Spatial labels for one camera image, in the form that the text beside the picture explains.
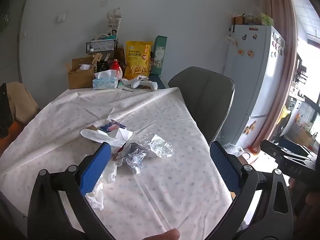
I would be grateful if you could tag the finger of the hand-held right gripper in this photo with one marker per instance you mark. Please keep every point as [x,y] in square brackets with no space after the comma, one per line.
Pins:
[287,151]

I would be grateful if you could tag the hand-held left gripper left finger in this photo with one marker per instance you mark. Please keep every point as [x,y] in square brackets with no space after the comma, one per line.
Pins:
[96,170]

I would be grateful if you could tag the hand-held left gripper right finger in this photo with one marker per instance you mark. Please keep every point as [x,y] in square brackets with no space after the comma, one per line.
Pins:
[225,170]

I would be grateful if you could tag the white tissue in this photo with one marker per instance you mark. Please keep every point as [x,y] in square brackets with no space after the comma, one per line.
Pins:
[96,197]

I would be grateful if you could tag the white oblong wrapper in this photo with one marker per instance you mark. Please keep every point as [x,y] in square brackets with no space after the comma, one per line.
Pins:
[95,134]

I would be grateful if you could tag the printed paper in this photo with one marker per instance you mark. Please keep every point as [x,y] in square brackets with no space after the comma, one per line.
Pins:
[135,157]

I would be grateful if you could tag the blue red white packet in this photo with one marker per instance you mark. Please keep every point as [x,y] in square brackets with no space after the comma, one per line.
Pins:
[110,126]

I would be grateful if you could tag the white paper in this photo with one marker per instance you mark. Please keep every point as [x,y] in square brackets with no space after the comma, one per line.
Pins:
[125,133]

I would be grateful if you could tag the clear plastic wrap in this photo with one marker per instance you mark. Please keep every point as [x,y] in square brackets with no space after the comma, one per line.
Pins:
[160,147]

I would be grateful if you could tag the person's left hand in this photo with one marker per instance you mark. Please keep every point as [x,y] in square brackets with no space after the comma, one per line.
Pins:
[165,235]

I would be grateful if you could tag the clear plastic bag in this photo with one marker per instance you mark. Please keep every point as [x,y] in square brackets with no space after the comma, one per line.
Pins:
[232,149]

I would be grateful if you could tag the yellow cloth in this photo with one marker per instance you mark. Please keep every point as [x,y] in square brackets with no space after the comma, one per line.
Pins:
[282,116]

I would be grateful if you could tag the brown fridge magnet cluster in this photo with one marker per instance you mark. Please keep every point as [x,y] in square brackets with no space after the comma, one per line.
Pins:
[250,127]

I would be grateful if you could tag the dotted white tablecloth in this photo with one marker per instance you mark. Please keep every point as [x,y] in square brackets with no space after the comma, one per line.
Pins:
[162,192]

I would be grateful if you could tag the grey chair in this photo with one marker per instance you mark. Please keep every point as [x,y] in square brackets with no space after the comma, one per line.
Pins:
[200,92]

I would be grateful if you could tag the blue white tissue box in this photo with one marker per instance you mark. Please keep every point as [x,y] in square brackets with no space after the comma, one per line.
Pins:
[105,83]

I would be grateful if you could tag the pink curtain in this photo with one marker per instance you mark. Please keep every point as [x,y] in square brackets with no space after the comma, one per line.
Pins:
[291,62]

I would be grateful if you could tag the open cardboard box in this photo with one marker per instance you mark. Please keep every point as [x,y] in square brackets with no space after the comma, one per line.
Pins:
[80,80]

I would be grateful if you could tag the white refrigerator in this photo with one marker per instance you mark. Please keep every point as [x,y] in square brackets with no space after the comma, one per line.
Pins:
[250,67]

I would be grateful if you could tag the white game controller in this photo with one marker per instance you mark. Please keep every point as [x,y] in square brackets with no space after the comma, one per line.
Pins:
[140,82]

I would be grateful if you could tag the red white bottle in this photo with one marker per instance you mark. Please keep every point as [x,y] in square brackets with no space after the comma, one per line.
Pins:
[115,68]

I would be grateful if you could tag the black perforated holder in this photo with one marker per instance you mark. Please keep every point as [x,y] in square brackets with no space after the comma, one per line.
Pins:
[102,63]

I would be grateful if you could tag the yellow snack bag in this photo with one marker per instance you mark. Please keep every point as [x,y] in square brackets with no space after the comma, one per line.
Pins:
[136,60]

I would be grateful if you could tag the tall green box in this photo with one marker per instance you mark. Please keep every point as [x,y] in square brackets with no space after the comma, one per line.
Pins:
[160,55]

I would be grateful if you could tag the light green box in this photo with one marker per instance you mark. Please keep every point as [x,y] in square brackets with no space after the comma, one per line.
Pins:
[267,20]

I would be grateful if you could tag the small brown box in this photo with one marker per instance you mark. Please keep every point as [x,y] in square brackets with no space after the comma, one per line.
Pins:
[238,20]

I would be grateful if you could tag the white printed paper bag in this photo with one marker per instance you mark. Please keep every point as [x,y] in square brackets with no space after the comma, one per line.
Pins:
[114,25]

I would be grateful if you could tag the white wall switch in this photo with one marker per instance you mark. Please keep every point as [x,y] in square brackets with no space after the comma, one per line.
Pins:
[60,18]

